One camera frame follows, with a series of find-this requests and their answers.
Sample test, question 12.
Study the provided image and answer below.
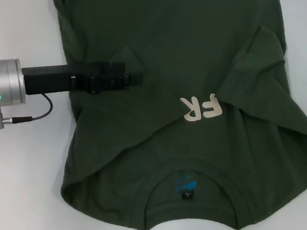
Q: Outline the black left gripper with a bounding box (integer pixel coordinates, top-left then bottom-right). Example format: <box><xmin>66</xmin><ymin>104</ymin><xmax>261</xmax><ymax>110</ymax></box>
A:
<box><xmin>19</xmin><ymin>52</ymin><xmax>145</xmax><ymax>106</ymax></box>

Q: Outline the dark green FREE T-shirt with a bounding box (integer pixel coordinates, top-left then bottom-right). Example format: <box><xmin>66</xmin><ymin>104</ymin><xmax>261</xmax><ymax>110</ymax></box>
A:
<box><xmin>30</xmin><ymin>0</ymin><xmax>307</xmax><ymax>230</ymax></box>

